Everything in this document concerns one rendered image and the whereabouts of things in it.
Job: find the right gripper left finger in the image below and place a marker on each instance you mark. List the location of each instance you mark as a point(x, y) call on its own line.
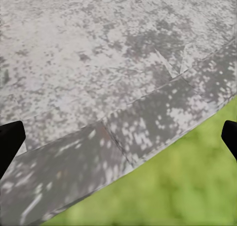
point(12, 136)

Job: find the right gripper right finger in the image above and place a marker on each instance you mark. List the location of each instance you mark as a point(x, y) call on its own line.
point(229, 136)

